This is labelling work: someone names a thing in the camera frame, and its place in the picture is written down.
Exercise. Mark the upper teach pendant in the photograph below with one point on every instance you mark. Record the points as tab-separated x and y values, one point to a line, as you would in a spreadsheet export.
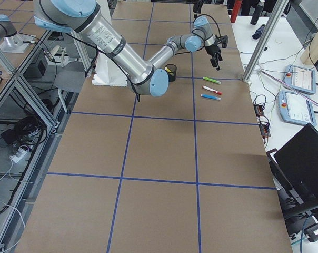
301	79

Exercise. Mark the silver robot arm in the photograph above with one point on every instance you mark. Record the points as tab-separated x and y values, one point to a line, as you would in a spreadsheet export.
144	77

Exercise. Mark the white power strip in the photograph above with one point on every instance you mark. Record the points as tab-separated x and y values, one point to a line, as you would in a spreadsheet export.
20	153

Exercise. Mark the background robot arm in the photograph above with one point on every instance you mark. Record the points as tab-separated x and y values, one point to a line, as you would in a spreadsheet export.
7	29

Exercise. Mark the blue highlighter pen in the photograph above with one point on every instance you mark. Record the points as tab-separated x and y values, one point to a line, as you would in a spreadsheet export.
210	97

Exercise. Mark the green highlighter pen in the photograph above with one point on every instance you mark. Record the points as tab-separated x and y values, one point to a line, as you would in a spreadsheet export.
212	80

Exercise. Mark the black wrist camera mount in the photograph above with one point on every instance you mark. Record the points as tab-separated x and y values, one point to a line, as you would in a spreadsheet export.
223	41

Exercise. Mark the red bottle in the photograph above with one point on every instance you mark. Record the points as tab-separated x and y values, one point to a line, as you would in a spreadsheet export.
235	10

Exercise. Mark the red capped white marker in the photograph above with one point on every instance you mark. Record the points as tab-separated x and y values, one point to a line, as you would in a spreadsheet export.
212	90

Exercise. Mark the folded dark umbrella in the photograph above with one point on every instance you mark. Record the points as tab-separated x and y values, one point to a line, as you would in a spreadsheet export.
258	33

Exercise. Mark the teach pendant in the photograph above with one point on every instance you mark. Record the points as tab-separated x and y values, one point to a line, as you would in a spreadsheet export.
295	109
301	79

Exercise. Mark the orange black connector box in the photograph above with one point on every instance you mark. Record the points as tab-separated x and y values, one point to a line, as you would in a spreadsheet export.
259	109

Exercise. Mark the black mesh pen holder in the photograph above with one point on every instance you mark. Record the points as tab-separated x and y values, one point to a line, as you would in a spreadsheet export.
171	70

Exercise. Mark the black bottle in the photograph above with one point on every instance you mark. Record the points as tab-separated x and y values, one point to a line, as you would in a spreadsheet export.
257	12

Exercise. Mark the black laptop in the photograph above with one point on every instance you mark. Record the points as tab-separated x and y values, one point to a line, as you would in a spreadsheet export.
298	160

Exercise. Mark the lower teach pendant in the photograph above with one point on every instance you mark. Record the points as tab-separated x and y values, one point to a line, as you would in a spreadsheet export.
295	109

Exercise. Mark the aluminium frame post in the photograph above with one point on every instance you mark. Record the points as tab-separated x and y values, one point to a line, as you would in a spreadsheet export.
268	30

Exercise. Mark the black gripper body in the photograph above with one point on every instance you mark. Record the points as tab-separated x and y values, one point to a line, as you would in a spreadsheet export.
211	49

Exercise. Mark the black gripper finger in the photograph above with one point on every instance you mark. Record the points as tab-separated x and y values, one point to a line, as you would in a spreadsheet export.
215	64

